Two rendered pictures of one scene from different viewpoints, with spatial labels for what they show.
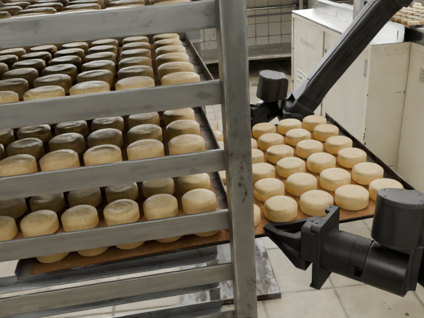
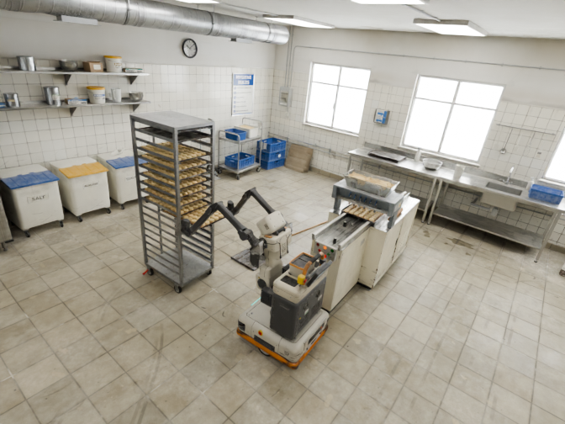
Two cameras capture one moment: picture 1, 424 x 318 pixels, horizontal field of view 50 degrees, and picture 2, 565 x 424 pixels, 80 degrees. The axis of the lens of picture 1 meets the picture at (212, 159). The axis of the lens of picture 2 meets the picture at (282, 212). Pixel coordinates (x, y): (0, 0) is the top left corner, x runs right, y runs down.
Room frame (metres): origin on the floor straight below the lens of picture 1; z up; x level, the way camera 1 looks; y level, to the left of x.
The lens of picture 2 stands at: (-1.11, -2.61, 2.49)
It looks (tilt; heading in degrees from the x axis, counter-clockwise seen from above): 25 degrees down; 39
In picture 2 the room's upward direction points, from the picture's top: 6 degrees clockwise
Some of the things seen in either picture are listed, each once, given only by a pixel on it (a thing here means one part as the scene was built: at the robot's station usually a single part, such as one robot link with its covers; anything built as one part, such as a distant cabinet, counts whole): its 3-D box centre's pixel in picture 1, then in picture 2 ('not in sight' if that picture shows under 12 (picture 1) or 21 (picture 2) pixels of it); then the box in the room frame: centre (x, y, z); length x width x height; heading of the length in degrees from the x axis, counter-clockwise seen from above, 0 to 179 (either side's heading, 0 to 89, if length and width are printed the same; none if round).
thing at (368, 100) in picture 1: (375, 87); (371, 234); (2.73, -1.06, 0.42); 1.28 x 0.72 x 0.84; 5
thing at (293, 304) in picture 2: not in sight; (296, 291); (0.88, -1.26, 0.59); 0.55 x 0.34 x 0.83; 7
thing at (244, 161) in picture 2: not in sight; (240, 160); (3.69, 2.58, 0.28); 0.56 x 0.38 x 0.20; 11
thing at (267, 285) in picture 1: (223, 255); (257, 254); (1.68, -0.02, 0.01); 0.60 x 0.40 x 0.03; 4
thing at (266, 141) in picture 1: (270, 142); not in sight; (0.84, -0.12, 0.93); 0.05 x 0.05 x 0.02
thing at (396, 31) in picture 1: (347, 15); not in sight; (2.71, -0.86, 0.88); 1.28 x 0.01 x 0.07; 5
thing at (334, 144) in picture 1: (338, 145); not in sight; (0.79, -0.25, 0.93); 0.05 x 0.05 x 0.02
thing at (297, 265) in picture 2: not in sight; (302, 265); (0.89, -1.28, 0.87); 0.23 x 0.15 x 0.11; 7
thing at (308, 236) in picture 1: (294, 231); not in sight; (0.53, -0.11, 0.93); 0.09 x 0.07 x 0.07; 52
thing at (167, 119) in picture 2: not in sight; (176, 203); (0.70, 0.30, 0.93); 0.64 x 0.51 x 1.78; 97
